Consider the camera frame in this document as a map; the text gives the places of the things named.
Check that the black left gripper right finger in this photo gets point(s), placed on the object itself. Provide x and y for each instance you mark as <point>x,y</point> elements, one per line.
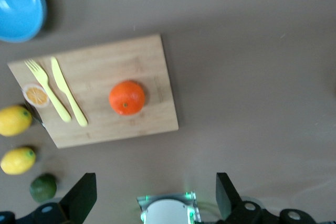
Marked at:
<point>228,203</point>

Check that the orange slice toy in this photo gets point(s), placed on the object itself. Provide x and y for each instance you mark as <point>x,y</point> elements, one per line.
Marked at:
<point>35,96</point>

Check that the orange fruit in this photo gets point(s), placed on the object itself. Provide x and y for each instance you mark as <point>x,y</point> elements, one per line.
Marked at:
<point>126,98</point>

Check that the yellow plastic knife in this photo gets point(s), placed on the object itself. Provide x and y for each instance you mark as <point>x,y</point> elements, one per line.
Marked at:
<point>61,79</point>

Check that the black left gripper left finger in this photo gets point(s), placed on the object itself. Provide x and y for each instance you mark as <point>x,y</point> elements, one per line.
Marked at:
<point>78,197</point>

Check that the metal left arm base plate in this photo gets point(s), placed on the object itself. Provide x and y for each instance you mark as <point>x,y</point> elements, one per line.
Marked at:
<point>143,200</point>

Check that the yellow lemon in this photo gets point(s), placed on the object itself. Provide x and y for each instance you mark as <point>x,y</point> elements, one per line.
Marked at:
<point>14,120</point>
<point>18,161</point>

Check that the dark green lime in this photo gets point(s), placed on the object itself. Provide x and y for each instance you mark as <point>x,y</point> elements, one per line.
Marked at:
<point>42,188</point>

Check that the blue bowl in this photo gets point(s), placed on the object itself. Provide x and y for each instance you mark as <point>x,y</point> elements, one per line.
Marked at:
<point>18,6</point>

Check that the brown table cover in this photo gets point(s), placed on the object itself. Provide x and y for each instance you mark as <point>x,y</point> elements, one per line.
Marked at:
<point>236,77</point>

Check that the yellow plastic fork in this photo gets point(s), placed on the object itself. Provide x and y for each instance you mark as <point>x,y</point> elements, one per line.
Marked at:
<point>56,100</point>

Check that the wooden cutting board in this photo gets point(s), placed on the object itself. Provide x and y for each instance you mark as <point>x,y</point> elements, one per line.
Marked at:
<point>105,58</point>

